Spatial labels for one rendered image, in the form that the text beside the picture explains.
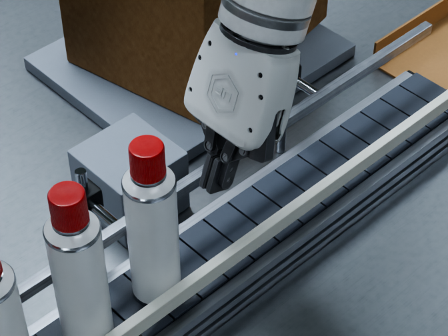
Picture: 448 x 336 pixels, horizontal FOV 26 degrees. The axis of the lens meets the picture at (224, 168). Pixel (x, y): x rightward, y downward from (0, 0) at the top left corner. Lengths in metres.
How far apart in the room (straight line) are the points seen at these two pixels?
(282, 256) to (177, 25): 0.31
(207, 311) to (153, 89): 0.37
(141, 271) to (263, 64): 0.24
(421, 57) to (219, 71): 0.55
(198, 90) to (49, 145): 0.38
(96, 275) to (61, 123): 0.44
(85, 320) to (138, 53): 0.43
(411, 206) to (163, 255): 0.37
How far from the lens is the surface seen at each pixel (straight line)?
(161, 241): 0.94
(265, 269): 1.05
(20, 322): 0.88
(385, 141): 1.15
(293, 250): 1.08
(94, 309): 0.93
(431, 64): 1.40
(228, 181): 0.97
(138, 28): 1.22
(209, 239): 1.07
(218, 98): 0.92
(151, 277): 0.97
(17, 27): 1.48
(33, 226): 1.17
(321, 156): 1.17
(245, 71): 0.89
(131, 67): 1.27
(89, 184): 1.01
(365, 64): 1.18
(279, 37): 0.87
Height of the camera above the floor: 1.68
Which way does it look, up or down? 44 degrees down
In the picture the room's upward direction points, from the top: straight up
